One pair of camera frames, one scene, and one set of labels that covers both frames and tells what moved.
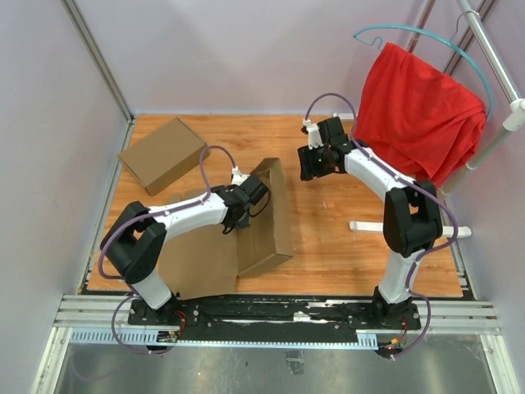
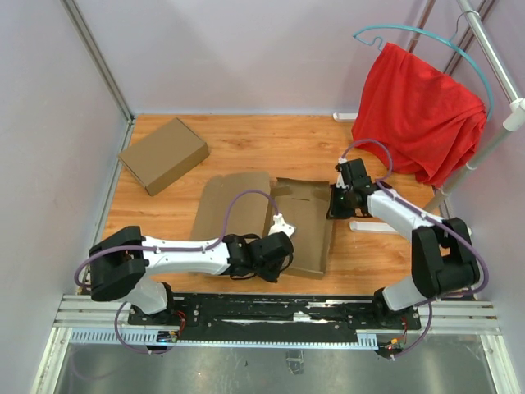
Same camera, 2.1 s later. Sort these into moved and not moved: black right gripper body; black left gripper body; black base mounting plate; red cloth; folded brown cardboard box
Moved: black right gripper body; black left gripper body
Not moved: folded brown cardboard box; black base mounting plate; red cloth
